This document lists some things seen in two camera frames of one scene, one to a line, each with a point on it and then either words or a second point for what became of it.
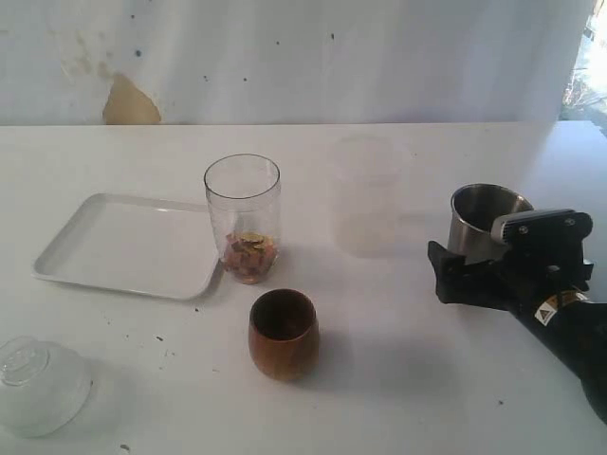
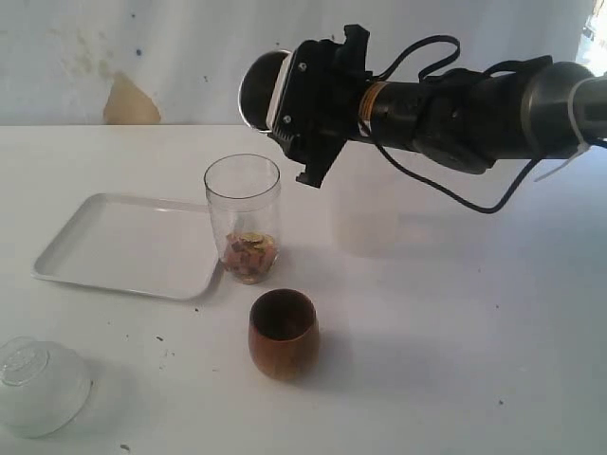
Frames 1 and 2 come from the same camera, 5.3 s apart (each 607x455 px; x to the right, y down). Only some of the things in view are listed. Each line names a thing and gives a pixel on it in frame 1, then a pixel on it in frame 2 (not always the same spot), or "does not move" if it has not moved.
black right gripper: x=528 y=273 -> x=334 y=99
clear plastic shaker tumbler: x=244 y=196 does not move
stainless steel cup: x=473 y=212 -> x=258 y=86
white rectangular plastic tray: x=145 y=245 does not move
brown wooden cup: x=284 y=335 does not move
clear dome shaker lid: x=44 y=387 does not move
